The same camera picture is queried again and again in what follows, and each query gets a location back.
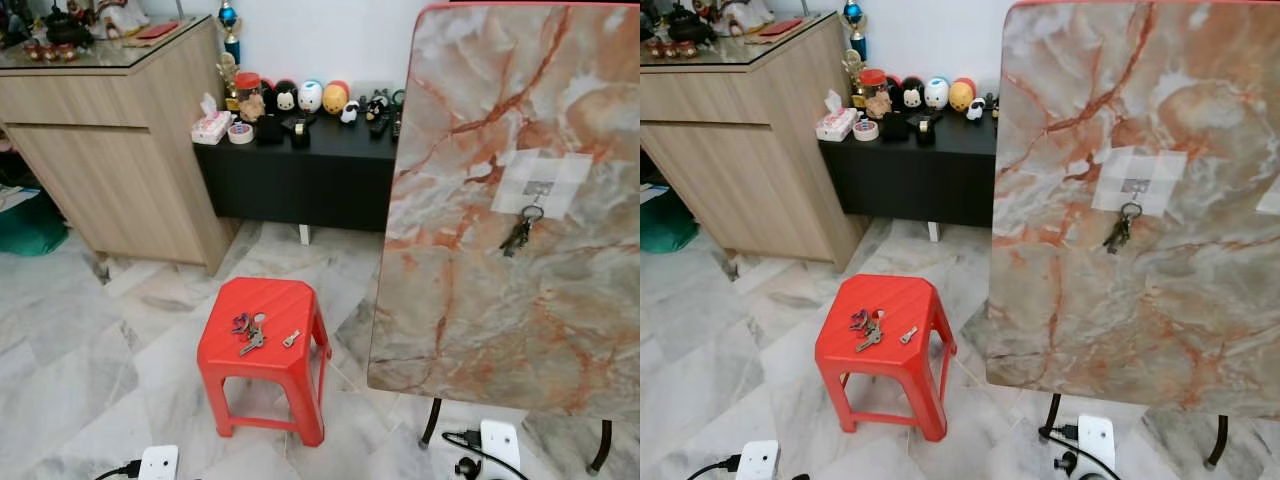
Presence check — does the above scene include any small gold trophy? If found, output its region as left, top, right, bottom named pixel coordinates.
left=217, top=55, right=241, bottom=111
left=842, top=50, right=866, bottom=106

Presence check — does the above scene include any green plastic bucket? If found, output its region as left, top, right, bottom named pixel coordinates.
left=0, top=195, right=69, bottom=258
left=640, top=190, right=701, bottom=254

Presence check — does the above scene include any light wooden cabinet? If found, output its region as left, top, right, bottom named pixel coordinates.
left=640, top=12, right=869, bottom=273
left=0, top=15, right=241, bottom=276

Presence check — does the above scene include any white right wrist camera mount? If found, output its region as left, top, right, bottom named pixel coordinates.
left=480, top=419, right=524, bottom=477
left=1077, top=414, right=1117, bottom=475

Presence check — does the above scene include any white pink tissue box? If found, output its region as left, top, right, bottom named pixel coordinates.
left=815, top=90, right=861, bottom=142
left=190, top=95, right=236, bottom=146

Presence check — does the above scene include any dark key bunch with ring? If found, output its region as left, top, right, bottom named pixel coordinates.
left=1102, top=202, right=1144, bottom=255
left=499, top=204, right=546, bottom=259

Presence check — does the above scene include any black teapot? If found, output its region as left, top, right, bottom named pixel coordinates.
left=42, top=5, right=96, bottom=49
left=668, top=3, right=719, bottom=46

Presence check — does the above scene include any white figurine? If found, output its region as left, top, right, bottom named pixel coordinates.
left=720, top=0, right=776, bottom=36
left=95, top=0, right=151, bottom=39

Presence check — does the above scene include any black low console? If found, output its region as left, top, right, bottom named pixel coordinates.
left=192, top=112, right=403, bottom=247
left=820, top=108, right=1003, bottom=243

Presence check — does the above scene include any clear adhesive metal hook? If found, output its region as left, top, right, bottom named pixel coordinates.
left=1092, top=147, right=1189, bottom=217
left=492, top=148, right=594, bottom=219

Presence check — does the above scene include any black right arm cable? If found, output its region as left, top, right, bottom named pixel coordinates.
left=1040, top=425, right=1106, bottom=480
left=443, top=428, right=506, bottom=480

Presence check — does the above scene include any trophy with blue ball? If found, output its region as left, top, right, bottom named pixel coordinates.
left=842, top=0, right=867, bottom=59
left=217, top=0, right=243, bottom=63

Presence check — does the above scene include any black shelf unit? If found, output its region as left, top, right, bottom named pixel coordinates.
left=0, top=125, right=21, bottom=191

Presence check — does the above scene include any marble pattern folding table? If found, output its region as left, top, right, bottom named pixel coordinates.
left=985, top=0, right=1280, bottom=471
left=366, top=0, right=641, bottom=477

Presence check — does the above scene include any red plastic stool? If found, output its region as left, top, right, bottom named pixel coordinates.
left=813, top=273, right=958, bottom=444
left=196, top=276, right=333, bottom=448

